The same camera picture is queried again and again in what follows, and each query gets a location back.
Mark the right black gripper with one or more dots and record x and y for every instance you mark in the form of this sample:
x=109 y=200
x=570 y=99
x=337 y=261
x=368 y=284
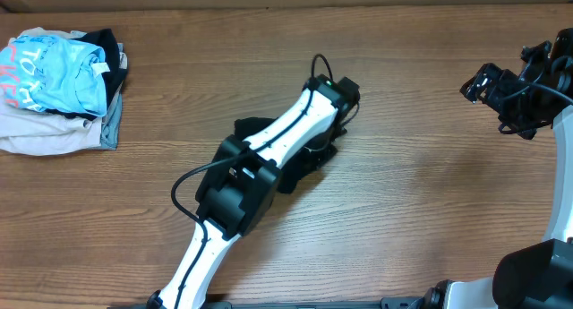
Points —
x=500 y=83

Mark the black polo shirt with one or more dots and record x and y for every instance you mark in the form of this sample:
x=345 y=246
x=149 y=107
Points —
x=303 y=163

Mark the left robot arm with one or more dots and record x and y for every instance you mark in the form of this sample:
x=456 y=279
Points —
x=240 y=183

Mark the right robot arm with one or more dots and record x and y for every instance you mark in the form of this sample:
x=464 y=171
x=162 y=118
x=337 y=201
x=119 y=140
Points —
x=540 y=275

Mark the black folded garment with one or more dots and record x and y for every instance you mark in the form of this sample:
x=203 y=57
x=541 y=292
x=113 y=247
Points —
x=118 y=70

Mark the grey-blue folded garment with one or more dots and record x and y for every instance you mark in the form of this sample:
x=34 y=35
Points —
x=111 y=124

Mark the light blue printed shirt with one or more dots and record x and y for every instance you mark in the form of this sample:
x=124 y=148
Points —
x=41 y=73

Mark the beige folded garment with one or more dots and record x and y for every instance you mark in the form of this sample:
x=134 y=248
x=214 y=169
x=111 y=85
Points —
x=47 y=133

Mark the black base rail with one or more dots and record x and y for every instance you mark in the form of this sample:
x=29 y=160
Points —
x=304 y=305

